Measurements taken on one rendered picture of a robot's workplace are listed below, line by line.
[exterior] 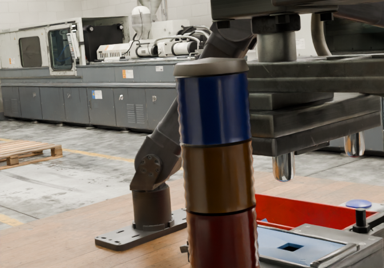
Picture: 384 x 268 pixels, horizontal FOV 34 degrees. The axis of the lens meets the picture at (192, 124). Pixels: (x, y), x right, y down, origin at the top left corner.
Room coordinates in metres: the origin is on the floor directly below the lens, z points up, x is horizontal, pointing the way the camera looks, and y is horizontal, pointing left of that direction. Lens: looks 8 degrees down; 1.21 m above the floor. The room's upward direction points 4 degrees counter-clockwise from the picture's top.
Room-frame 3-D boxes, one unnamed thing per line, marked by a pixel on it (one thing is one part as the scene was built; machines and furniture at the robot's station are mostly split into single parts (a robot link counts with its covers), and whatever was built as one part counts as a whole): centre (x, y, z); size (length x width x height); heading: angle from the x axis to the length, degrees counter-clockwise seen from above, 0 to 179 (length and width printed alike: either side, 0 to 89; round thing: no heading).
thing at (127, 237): (1.00, 0.08, 0.94); 0.20 x 0.07 x 0.08; 134
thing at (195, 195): (0.32, -0.01, 1.14); 0.04 x 0.04 x 0.03
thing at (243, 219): (0.32, -0.01, 1.10); 0.04 x 0.04 x 0.03
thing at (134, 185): (1.00, 0.07, 1.00); 0.09 x 0.06 x 0.06; 162
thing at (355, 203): (0.95, -0.25, 0.93); 0.04 x 0.04 x 0.02
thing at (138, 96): (9.86, 1.36, 0.49); 5.51 x 1.02 x 0.97; 41
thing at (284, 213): (0.86, -0.12, 0.93); 0.25 x 0.12 x 0.06; 44
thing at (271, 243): (0.64, -0.07, 1.00); 0.15 x 0.07 x 0.03; 44
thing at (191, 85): (0.32, -0.01, 1.17); 0.04 x 0.04 x 0.03
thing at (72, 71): (9.77, 1.97, 1.21); 0.86 x 0.10 x 0.79; 41
